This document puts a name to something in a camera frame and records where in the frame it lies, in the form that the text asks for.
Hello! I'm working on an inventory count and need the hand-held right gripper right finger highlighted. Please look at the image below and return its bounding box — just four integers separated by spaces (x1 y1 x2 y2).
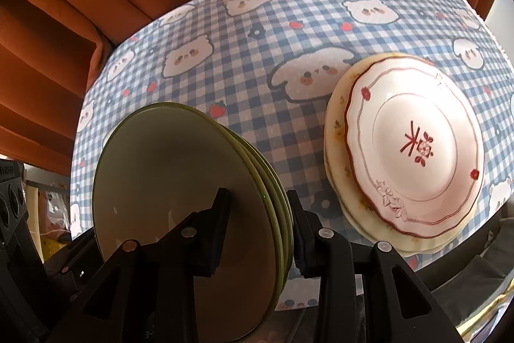
286 189 458 343

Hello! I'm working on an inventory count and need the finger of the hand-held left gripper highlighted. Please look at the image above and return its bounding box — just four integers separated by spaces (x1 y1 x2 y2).
43 232 101 303

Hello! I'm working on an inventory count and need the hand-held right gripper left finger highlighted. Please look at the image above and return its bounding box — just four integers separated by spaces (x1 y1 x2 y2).
48 187 233 343

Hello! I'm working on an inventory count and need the round yellow floral plate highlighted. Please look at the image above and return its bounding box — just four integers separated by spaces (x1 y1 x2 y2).
327 166 454 257

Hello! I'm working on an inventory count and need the scalloped yellow floral plate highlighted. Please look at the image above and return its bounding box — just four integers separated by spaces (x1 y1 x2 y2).
324 53 478 253

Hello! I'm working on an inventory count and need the small red-rimmed white plate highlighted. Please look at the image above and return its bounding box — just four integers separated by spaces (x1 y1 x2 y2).
344 56 485 238

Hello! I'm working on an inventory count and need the clear plastic bag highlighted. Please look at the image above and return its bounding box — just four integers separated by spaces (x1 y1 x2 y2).
38 182 73 243

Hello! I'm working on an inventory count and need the blue checked printed tablecloth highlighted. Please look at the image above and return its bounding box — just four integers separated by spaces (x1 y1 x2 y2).
70 0 514 311

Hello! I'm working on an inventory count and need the grey cloth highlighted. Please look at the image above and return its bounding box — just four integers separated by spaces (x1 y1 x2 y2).
442 252 509 328

